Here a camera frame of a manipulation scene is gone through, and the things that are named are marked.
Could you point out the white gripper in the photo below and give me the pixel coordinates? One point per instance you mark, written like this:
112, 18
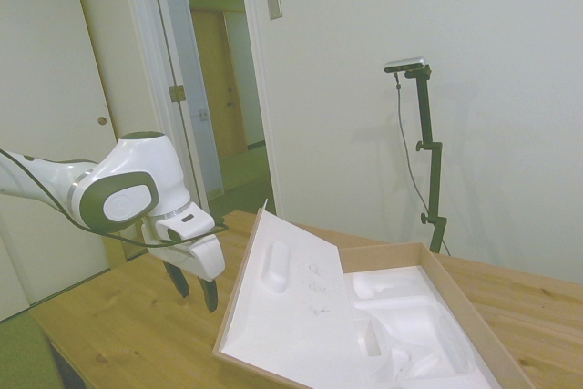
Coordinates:
196, 258

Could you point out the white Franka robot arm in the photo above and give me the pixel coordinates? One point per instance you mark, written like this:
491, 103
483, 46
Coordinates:
132, 170

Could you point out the cardboard box with foam lining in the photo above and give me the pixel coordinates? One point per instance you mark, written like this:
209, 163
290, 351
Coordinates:
364, 311

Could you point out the brass door hinge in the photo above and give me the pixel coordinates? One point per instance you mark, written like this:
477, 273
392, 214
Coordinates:
177, 93

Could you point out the wooden hallway door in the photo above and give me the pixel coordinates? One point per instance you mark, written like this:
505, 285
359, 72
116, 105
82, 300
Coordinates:
214, 84

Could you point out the white open door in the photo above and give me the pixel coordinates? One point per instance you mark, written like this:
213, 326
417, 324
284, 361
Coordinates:
170, 74

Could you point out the white sliding closet door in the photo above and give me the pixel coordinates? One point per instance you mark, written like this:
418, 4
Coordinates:
59, 88

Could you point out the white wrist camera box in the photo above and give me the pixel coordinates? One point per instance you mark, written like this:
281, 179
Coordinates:
186, 223

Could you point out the black camera stand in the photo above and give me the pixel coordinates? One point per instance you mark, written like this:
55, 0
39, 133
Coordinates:
430, 156

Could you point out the metal wall switch plate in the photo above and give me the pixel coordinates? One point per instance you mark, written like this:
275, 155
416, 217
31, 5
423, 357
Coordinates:
274, 3

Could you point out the silver camera on stand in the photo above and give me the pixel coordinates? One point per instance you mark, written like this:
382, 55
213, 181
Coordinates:
406, 65

